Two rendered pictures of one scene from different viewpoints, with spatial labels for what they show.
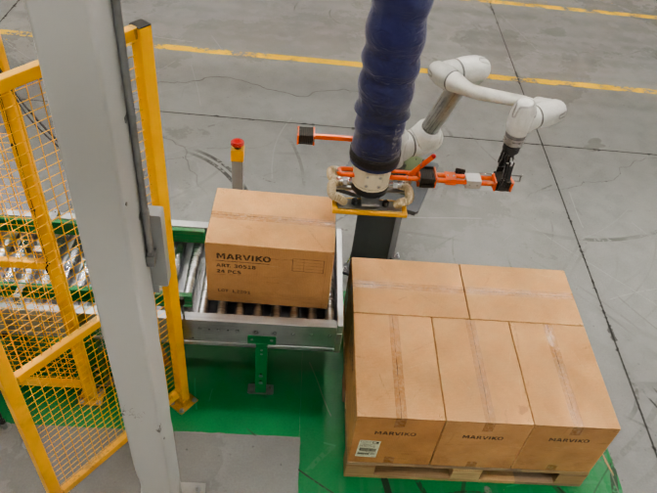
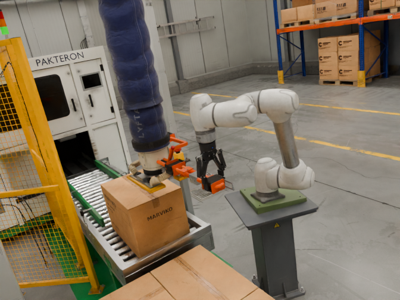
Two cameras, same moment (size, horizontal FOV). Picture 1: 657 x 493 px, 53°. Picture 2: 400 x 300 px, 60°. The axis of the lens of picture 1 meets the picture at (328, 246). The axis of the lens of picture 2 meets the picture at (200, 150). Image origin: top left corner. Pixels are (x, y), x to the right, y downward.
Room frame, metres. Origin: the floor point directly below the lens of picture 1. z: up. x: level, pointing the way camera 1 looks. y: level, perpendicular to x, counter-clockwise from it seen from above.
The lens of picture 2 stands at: (1.77, -2.06, 1.94)
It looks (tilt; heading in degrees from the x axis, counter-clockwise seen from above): 19 degrees down; 64
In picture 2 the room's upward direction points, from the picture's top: 10 degrees counter-clockwise
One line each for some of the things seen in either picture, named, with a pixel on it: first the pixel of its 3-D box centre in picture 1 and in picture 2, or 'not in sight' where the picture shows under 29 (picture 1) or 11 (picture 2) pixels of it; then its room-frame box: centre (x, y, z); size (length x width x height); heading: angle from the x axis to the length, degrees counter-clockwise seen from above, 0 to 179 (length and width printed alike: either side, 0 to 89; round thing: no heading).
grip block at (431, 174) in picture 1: (425, 176); (175, 166); (2.42, -0.40, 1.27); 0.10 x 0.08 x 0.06; 6
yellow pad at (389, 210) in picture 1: (370, 204); (144, 179); (2.30, -0.16, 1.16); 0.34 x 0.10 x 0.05; 96
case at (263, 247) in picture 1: (272, 248); (144, 209); (2.37, 0.28, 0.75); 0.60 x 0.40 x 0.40; 93
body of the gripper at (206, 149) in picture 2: (509, 152); (208, 150); (2.46, -0.74, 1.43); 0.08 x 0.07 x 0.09; 5
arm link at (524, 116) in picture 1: (524, 115); (204, 111); (2.46, -0.75, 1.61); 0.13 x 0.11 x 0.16; 122
